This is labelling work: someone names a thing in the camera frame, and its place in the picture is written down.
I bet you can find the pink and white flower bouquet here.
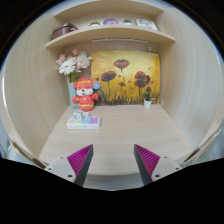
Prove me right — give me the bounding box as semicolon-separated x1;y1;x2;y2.
55;47;93;84

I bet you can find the thin white cable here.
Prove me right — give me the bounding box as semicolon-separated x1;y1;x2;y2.
147;43;158;54

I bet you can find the red plush toy figure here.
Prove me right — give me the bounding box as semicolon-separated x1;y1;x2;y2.
71;77;101;113

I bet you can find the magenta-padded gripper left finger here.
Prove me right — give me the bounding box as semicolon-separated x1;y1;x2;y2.
44;144;95;187

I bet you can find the yellow poppy flower painting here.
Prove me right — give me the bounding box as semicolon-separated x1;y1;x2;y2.
90;49;161;106

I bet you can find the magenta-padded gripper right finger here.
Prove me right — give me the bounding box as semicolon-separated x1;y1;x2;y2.
133;143;183;186

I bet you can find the white light bar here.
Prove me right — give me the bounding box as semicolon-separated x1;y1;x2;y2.
91;38;149;44

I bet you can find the pale blue vase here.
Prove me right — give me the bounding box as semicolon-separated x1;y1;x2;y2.
68;81;80;108

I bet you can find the wooden shelf unit with items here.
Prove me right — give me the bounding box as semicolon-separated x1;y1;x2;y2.
44;1;177;50

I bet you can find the small potted plant white pot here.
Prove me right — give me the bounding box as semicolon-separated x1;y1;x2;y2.
142;91;153;109

